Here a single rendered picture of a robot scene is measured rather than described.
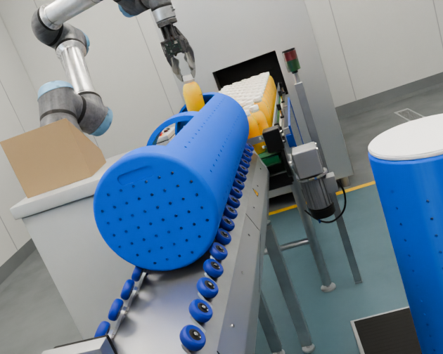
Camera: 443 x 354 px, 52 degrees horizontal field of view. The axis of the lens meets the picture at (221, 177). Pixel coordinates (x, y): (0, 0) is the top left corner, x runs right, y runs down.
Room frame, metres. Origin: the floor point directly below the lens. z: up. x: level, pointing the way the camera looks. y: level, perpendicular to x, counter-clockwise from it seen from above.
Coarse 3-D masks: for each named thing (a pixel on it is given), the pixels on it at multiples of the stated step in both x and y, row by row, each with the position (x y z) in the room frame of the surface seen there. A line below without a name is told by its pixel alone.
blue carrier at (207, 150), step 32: (224, 96) 1.74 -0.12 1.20; (160, 128) 1.37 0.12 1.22; (192, 128) 1.20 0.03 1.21; (224, 128) 1.35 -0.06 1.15; (128, 160) 0.96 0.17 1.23; (160, 160) 0.95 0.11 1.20; (192, 160) 0.97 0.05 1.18; (224, 160) 1.15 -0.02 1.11; (96, 192) 0.99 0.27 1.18; (128, 192) 0.97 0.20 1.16; (160, 192) 0.95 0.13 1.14; (192, 192) 0.94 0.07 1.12; (224, 192) 1.04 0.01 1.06; (96, 224) 1.00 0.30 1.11; (128, 224) 0.98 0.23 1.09; (160, 224) 0.96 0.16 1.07; (192, 224) 0.94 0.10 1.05; (128, 256) 0.98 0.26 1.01; (160, 256) 0.97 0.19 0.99; (192, 256) 0.95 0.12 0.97
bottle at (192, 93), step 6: (186, 84) 1.69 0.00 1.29; (192, 84) 1.68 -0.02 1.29; (186, 90) 1.68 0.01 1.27; (192, 90) 1.67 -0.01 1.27; (198, 90) 1.68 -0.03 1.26; (186, 96) 1.68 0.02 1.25; (192, 96) 1.67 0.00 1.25; (198, 96) 1.68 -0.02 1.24; (186, 102) 1.69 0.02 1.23; (192, 102) 1.68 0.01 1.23; (198, 102) 1.68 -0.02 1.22; (204, 102) 1.70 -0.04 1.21; (192, 108) 1.68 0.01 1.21; (198, 108) 1.68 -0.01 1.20
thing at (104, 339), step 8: (104, 336) 0.56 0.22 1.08; (64, 344) 0.58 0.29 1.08; (72, 344) 0.56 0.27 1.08; (80, 344) 0.55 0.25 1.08; (88, 344) 0.55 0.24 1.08; (96, 344) 0.54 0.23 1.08; (104, 344) 0.54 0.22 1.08; (112, 344) 0.56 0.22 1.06; (48, 352) 0.56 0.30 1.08; (56, 352) 0.56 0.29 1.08; (64, 352) 0.55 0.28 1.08; (72, 352) 0.54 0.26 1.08; (80, 352) 0.53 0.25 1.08; (88, 352) 0.53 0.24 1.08; (96, 352) 0.53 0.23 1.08; (104, 352) 0.53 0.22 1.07; (112, 352) 0.54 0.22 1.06
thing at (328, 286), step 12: (288, 132) 2.46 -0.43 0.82; (288, 156) 1.98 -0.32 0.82; (276, 168) 2.28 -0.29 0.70; (288, 168) 1.84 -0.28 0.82; (276, 180) 2.10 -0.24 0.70; (288, 180) 2.03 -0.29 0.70; (300, 192) 2.15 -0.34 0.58; (300, 204) 2.15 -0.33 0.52; (300, 216) 2.17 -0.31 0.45; (312, 228) 2.16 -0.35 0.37; (300, 240) 2.19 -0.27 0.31; (312, 240) 2.15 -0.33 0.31; (264, 252) 2.22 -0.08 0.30; (312, 252) 2.17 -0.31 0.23; (324, 264) 2.16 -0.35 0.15; (324, 276) 2.15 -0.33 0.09; (324, 288) 2.17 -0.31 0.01
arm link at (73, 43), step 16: (64, 32) 1.90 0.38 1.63; (80, 32) 1.97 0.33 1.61; (64, 48) 1.88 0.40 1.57; (80, 48) 1.90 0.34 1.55; (64, 64) 1.84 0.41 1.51; (80, 64) 1.82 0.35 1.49; (80, 80) 1.75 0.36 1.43; (96, 96) 1.70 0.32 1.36; (96, 112) 1.63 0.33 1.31; (112, 112) 1.70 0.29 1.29; (96, 128) 1.64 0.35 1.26
